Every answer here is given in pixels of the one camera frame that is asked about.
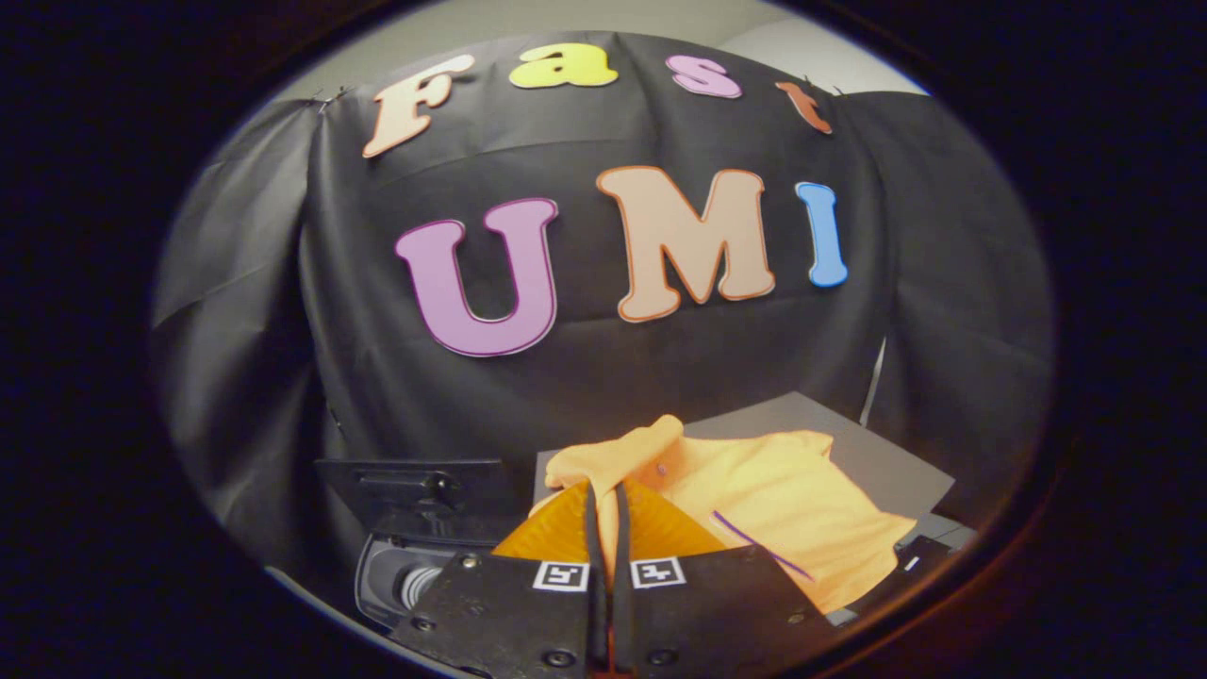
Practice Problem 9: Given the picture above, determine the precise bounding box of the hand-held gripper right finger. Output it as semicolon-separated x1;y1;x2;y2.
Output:
611;479;835;679

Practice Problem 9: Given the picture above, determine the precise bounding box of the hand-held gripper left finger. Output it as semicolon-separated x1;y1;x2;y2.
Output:
389;479;609;679

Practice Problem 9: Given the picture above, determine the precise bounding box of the black backdrop cloth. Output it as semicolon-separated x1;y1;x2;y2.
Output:
151;33;1052;586

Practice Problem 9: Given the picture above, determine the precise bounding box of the black flat device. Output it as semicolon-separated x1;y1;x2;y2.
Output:
896;514;977;581

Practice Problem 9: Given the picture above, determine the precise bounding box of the grey washing machine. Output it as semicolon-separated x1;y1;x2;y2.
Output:
355;514;529;631

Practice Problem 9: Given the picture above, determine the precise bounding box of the dark washing machine lid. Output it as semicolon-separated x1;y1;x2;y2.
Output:
316;459;518;543

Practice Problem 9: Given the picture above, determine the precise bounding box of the cream cabinet with dark frame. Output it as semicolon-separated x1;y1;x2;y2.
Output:
536;391;955;529

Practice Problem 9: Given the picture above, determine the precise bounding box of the orange shirt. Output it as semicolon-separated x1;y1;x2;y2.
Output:
530;415;918;614

